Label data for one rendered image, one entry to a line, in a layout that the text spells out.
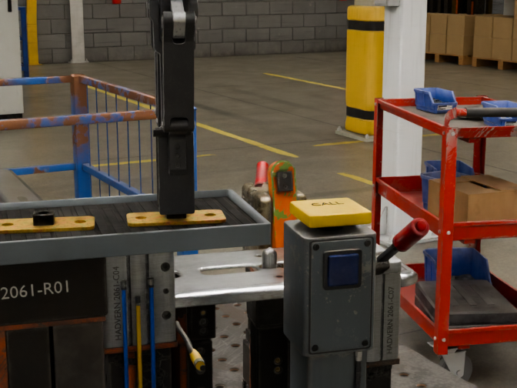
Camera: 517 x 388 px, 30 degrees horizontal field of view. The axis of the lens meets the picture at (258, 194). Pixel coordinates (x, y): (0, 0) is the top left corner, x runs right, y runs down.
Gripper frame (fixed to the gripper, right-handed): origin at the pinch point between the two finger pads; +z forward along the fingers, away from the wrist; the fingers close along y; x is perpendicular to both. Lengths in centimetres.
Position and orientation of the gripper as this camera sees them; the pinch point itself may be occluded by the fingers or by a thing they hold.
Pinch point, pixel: (175, 170)
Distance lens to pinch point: 83.2
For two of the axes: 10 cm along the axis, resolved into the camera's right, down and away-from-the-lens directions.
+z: 0.0, 9.7, 2.3
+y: -1.7, -2.2, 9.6
